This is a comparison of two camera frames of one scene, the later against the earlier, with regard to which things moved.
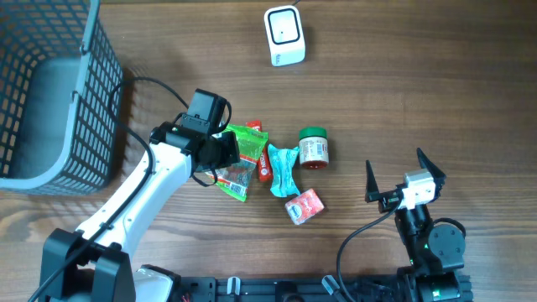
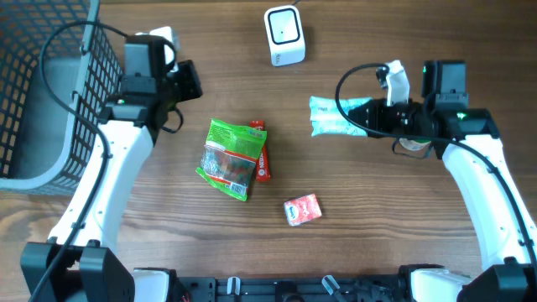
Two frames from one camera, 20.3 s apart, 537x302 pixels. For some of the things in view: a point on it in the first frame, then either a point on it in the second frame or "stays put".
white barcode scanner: [285, 34] stays put
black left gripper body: [226, 149] → [190, 80]
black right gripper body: [390, 199] → [371, 118]
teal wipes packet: [283, 164] → [327, 118]
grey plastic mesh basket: [58, 67] stays put
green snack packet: [235, 178] stays put
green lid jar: [313, 148] → [414, 145]
